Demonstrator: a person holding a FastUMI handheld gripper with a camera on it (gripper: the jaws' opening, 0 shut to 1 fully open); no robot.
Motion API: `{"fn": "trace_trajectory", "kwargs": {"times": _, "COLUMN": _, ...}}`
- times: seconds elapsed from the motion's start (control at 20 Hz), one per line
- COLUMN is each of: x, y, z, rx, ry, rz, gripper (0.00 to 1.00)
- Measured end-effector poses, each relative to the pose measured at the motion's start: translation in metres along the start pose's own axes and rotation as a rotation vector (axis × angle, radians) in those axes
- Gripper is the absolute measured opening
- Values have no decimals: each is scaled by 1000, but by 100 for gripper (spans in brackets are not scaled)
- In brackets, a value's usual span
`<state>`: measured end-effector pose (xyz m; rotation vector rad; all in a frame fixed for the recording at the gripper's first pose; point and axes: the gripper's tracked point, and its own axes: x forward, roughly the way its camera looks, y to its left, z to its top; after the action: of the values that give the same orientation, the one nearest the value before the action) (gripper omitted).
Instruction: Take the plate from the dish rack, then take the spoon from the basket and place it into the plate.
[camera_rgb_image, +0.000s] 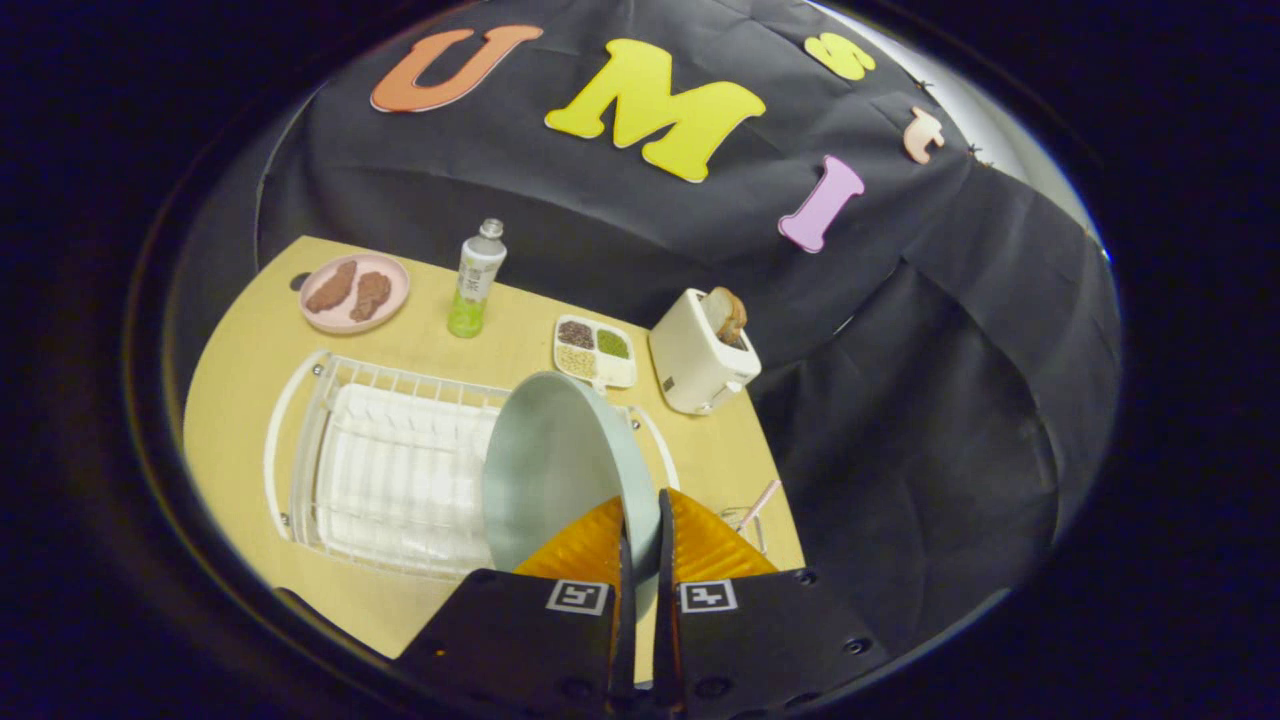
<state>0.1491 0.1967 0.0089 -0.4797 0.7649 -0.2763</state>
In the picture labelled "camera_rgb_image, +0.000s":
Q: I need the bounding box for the clear basket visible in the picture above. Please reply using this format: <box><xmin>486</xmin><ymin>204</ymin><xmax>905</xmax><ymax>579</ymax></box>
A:
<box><xmin>720</xmin><ymin>505</ymin><xmax>771</xmax><ymax>556</ymax></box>

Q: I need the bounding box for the checkered handle spoon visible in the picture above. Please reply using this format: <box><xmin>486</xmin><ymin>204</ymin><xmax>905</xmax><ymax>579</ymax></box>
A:
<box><xmin>738</xmin><ymin>480</ymin><xmax>783</xmax><ymax>531</ymax></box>

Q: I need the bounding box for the white divided grain tray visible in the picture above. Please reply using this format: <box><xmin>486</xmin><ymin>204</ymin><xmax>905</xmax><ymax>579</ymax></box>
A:
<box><xmin>552</xmin><ymin>315</ymin><xmax>638</xmax><ymax>391</ymax></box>

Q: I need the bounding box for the white drip tray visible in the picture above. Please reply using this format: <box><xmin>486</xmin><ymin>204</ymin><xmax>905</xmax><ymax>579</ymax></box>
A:
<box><xmin>318</xmin><ymin>383</ymin><xmax>503</xmax><ymax>576</ymax></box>

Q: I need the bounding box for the pink plate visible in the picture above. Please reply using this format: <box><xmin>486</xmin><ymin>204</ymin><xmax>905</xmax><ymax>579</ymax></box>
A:
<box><xmin>299</xmin><ymin>253</ymin><xmax>411</xmax><ymax>335</ymax></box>

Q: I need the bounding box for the white toaster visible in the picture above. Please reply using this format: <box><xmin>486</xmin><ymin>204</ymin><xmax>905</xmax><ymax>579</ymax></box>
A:
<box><xmin>648</xmin><ymin>288</ymin><xmax>763</xmax><ymax>416</ymax></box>

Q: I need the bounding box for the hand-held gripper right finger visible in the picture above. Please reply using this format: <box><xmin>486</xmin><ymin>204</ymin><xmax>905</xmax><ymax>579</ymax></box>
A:
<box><xmin>655</xmin><ymin>488</ymin><xmax>891</xmax><ymax>713</ymax></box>

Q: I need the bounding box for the brown meat piece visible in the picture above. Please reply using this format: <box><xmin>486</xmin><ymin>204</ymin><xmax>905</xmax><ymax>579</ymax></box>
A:
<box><xmin>304</xmin><ymin>260</ymin><xmax>358</xmax><ymax>314</ymax></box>
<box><xmin>350</xmin><ymin>271</ymin><xmax>393</xmax><ymax>322</ymax></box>

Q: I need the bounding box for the brown toast slice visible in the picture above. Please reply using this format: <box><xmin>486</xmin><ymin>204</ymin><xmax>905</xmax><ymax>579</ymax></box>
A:
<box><xmin>712</xmin><ymin>287</ymin><xmax>749</xmax><ymax>346</ymax></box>

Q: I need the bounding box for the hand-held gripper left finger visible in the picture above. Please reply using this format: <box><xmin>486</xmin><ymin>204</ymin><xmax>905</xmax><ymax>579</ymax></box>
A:
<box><xmin>395</xmin><ymin>497</ymin><xmax>638</xmax><ymax>701</ymax></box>

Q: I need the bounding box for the white wire dish rack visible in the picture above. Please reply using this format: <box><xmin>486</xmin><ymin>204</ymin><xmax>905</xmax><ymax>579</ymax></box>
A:
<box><xmin>263</xmin><ymin>350</ymin><xmax>681</xmax><ymax>583</ymax></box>

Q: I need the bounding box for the green drink bottle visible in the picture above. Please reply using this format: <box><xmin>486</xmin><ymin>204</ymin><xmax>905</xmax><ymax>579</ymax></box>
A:
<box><xmin>447</xmin><ymin>218</ymin><xmax>508</xmax><ymax>339</ymax></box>

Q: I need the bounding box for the pale green plate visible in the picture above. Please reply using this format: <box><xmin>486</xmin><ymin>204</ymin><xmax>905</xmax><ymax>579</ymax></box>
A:
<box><xmin>482</xmin><ymin>372</ymin><xmax>663</xmax><ymax>691</ymax></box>

